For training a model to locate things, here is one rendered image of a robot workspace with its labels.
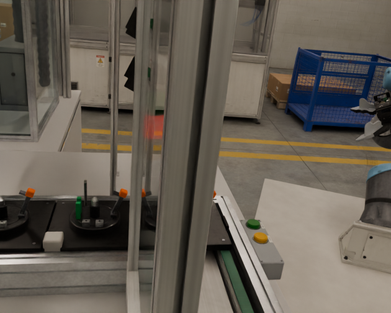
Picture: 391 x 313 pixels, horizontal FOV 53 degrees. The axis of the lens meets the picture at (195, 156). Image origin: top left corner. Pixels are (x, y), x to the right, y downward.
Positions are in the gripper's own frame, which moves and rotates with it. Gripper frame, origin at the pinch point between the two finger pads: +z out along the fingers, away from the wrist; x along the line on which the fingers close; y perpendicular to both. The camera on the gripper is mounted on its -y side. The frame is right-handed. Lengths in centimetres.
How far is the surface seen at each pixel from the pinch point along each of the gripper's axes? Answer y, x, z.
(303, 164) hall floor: -211, -179, 87
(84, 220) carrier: 42, 51, 64
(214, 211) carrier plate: 13, 34, 42
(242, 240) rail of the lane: 11, 45, 32
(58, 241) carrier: 46, 59, 66
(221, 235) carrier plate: 16, 45, 37
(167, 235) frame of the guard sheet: 84, 91, -1
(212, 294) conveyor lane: 19, 64, 36
